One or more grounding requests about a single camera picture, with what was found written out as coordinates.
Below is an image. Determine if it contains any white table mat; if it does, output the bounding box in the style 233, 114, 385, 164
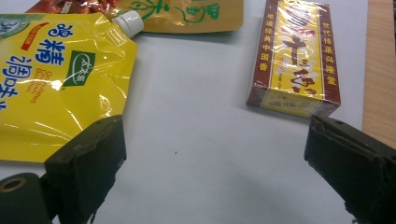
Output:
0, 0, 370, 224

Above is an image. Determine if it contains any white board with wooden frame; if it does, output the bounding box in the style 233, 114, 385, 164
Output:
361, 0, 396, 149

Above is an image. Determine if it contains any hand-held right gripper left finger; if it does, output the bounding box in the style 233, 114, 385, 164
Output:
45, 115, 127, 224

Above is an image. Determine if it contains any yellow spout pouch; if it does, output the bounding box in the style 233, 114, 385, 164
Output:
0, 9, 145, 163

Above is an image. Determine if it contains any yellow maroon spice box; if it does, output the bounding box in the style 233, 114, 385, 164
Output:
247, 0, 342, 119

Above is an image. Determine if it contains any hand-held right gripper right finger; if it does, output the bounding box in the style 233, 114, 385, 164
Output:
304, 115, 396, 224

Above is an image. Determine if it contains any red green seasoning packet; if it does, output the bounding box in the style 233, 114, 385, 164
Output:
26, 0, 245, 35

